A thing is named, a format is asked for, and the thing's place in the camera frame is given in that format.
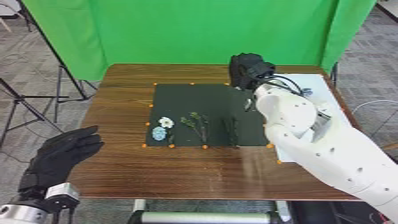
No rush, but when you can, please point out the pale grey bar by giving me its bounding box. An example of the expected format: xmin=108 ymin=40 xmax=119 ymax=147
xmin=126 ymin=209 xmax=281 ymax=224

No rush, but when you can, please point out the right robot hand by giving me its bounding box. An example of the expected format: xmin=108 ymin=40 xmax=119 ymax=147
xmin=227 ymin=52 xmax=277 ymax=92

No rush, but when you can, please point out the black cable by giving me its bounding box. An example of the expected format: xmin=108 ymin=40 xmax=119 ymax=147
xmin=258 ymin=74 xmax=307 ymax=98

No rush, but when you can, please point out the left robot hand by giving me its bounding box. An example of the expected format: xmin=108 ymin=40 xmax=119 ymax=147
xmin=16 ymin=125 xmax=106 ymax=202

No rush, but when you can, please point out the thin-leaved green sprig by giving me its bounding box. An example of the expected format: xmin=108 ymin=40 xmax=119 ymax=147
xmin=178 ymin=111 xmax=211 ymax=144

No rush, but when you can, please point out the white flower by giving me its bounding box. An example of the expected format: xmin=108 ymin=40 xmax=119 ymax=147
xmin=156 ymin=116 xmax=178 ymax=130

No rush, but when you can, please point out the black tripod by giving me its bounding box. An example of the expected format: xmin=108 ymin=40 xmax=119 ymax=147
xmin=0 ymin=62 xmax=99 ymax=148

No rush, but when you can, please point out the blue flower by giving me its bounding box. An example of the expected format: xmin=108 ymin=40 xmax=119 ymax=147
xmin=149 ymin=126 xmax=178 ymax=146

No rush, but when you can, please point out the dark mat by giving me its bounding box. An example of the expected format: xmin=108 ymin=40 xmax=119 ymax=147
xmin=142 ymin=83 xmax=272 ymax=148

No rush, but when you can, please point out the dark green sprig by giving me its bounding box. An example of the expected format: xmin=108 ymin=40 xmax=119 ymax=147
xmin=220 ymin=114 xmax=242 ymax=147

